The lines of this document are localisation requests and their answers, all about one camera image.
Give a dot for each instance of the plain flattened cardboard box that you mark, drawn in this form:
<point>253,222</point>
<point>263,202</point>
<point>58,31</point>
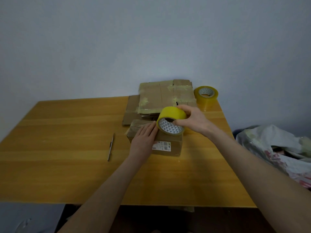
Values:
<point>131,111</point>

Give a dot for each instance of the slim silver utility knife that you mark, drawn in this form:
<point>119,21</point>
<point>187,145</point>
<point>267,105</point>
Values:
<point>110,148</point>

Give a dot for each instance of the person's left hand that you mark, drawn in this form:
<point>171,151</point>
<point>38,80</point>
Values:
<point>142,143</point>

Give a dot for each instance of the white plastic bag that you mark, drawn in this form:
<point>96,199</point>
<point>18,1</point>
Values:
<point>274,148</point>

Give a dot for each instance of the taped flattened cardboard box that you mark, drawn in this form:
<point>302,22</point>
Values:
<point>160,95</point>

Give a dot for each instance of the person's left forearm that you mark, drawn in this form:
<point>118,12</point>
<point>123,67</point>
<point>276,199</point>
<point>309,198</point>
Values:
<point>107,196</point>

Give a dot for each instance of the person's left fingers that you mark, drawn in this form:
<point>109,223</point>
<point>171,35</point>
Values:
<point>148,130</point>

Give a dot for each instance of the person's right thumb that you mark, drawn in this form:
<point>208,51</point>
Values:
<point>181,122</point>

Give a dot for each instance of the person's right hand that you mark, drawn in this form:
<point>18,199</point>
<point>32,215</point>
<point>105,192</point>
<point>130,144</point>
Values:
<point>198,122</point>

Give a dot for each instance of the yellow packing tape roll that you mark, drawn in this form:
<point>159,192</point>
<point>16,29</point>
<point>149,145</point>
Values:
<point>170,114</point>
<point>206,100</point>

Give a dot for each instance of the person's right forearm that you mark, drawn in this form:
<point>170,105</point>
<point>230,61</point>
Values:
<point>257,177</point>

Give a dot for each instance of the small brown cardboard box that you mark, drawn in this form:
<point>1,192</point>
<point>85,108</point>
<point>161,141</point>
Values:
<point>170,140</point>

